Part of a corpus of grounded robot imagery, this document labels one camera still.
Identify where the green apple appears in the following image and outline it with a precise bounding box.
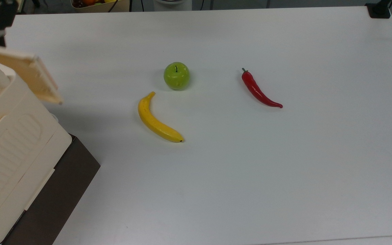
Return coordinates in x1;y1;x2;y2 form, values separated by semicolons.
163;62;190;91

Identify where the yellow banana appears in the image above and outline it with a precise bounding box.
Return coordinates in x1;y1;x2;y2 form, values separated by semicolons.
137;91;184;143

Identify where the dark brown wooden box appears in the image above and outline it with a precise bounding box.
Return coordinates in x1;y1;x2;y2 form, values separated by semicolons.
1;134;101;245

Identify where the white round bin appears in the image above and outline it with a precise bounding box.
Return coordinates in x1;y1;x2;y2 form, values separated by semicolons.
153;0;193;12

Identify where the fruit basket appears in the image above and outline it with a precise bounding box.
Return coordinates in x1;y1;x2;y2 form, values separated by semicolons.
71;0;130;13

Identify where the red chili pepper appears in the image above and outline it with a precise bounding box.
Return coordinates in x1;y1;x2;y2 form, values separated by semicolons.
241;68;283;109

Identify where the cream cabinet door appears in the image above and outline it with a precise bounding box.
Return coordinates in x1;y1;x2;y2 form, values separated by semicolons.
0;44;63;105

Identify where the black table clamp mount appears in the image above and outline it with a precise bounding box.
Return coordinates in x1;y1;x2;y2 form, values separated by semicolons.
365;0;392;19

